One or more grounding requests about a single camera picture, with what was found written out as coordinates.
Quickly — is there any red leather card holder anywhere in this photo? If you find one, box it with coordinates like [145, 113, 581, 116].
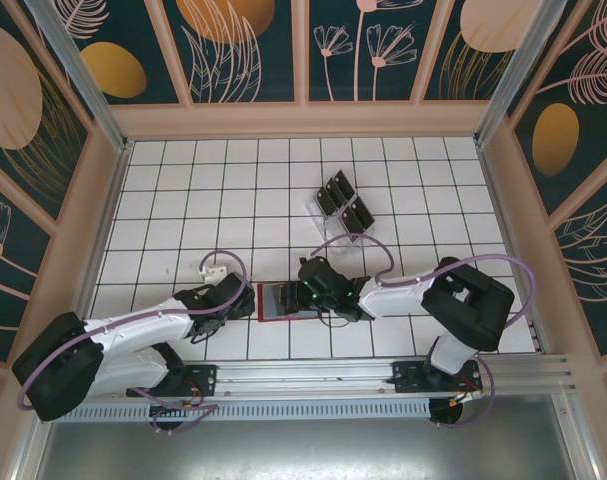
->
[255, 281, 320, 325]

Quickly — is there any tray of black parts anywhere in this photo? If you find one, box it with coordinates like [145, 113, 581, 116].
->
[305, 169, 377, 259]

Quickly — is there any black credit card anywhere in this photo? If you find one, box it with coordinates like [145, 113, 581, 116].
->
[315, 186, 338, 216]
[332, 170, 358, 197]
[349, 197, 375, 226]
[340, 204, 365, 235]
[324, 177, 348, 207]

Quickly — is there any grey metal sheet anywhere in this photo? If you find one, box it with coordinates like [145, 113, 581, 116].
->
[12, 394, 607, 480]

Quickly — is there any aluminium profile rail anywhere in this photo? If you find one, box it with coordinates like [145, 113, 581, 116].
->
[32, 353, 579, 401]

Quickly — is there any grey slotted cable duct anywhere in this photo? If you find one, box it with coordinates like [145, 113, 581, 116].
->
[52, 398, 432, 421]

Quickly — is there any yellow wire connector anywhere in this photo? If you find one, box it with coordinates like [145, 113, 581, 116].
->
[150, 398, 204, 416]
[450, 389, 484, 407]

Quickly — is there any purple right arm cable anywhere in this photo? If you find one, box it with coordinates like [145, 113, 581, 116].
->
[314, 234, 539, 430]

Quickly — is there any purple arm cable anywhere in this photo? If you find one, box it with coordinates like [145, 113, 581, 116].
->
[314, 234, 539, 430]
[15, 248, 250, 434]

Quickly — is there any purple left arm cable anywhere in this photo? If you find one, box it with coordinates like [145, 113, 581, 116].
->
[15, 248, 250, 434]

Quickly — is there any aluminium frame post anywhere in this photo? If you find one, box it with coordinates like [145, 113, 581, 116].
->
[475, 0, 579, 147]
[23, 0, 134, 154]

